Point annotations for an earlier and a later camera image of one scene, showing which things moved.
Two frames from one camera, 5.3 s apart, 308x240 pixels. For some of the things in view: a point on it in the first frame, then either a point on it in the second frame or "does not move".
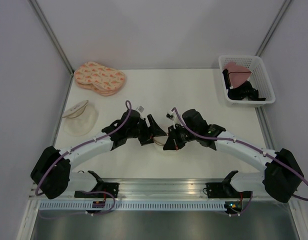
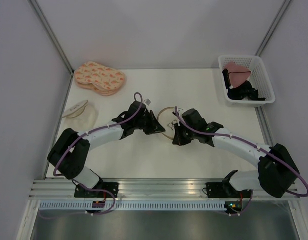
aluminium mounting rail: (157, 188) does not move
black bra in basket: (241, 91) does not move
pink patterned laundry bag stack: (104, 81) does not move
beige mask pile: (160, 140) → (167, 119)
